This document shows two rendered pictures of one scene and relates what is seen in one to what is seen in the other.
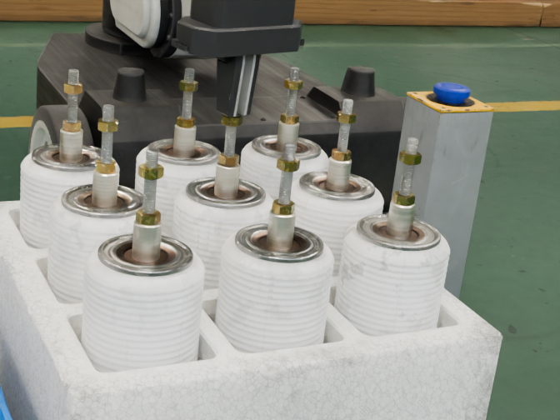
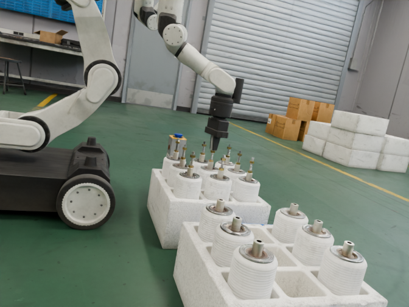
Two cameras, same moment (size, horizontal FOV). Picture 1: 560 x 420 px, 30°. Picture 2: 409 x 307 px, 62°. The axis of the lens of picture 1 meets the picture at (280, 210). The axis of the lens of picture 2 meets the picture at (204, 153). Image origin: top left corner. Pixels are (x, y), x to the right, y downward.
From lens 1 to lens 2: 1.59 m
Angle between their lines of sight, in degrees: 79
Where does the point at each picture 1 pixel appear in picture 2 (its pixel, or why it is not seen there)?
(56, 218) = (226, 184)
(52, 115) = (95, 178)
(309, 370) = not seen: hidden behind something
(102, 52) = not seen: outside the picture
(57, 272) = (224, 197)
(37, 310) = (235, 204)
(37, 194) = (198, 186)
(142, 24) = (38, 141)
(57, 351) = (254, 204)
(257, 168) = not seen: hidden behind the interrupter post
